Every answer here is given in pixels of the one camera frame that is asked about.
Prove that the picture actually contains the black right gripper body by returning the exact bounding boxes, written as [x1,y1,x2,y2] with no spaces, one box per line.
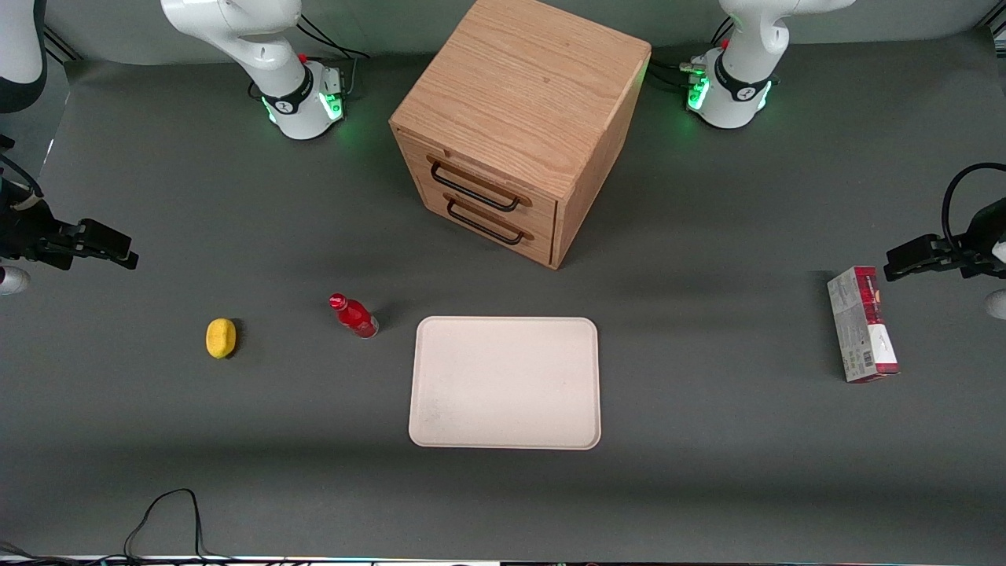
[0,182,81,265]

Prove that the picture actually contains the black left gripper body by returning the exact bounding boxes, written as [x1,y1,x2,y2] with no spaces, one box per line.
[945,197,1006,281]

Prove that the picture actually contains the red coke bottle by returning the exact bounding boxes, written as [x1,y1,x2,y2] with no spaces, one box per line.
[329,292,380,340]

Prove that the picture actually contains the beige plastic tray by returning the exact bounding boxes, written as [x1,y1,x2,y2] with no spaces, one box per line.
[408,316,602,450]

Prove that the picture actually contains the grey and red carton box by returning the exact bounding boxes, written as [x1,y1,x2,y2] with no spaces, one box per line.
[827,266,901,384]

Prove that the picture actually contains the yellow lemon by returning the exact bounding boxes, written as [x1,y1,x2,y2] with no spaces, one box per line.
[206,318,237,360]

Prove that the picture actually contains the wooden drawer cabinet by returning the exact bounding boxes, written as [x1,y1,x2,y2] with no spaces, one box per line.
[389,0,652,270]

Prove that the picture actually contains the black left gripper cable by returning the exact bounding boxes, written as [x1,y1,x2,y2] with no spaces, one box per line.
[942,162,1006,254]

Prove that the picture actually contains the black aluminium frame rail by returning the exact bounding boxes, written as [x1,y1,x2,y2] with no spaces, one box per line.
[43,24,83,64]

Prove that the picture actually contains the black looped table cable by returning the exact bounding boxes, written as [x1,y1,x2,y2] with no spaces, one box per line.
[122,488,237,564]

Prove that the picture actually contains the black right base cables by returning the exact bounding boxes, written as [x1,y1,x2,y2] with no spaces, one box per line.
[248,14,370,101]

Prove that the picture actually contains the black base cables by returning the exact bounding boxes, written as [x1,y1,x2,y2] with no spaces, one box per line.
[648,16,733,94]
[248,14,370,101]

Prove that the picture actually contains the black left base cables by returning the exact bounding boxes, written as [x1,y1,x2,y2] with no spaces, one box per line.
[648,16,733,94]

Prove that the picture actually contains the black wire drawer handle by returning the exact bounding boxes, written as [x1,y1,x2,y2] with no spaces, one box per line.
[446,197,526,246]
[429,160,524,213]

